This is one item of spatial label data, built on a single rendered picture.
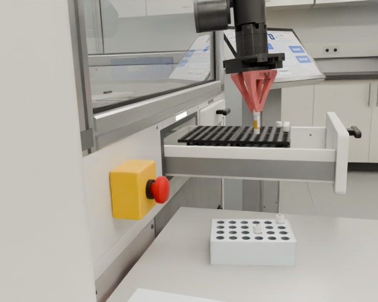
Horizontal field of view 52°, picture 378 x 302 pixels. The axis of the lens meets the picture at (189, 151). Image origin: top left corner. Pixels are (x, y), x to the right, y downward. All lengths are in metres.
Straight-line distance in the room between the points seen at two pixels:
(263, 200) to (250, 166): 1.15
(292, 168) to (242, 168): 0.09
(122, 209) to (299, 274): 0.26
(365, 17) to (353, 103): 1.06
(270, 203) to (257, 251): 1.35
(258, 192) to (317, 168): 1.14
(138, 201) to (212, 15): 0.35
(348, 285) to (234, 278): 0.15
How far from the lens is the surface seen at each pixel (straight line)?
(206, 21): 0.72
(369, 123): 3.85
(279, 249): 0.59
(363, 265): 0.64
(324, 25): 4.43
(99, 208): 0.54
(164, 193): 0.55
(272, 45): 1.84
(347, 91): 3.78
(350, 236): 0.72
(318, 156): 0.73
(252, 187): 1.88
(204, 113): 1.04
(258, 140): 0.78
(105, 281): 0.62
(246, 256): 0.59
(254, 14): 0.72
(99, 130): 0.53
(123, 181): 0.55
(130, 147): 0.62
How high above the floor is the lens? 1.05
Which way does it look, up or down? 13 degrees down
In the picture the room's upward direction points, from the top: 2 degrees counter-clockwise
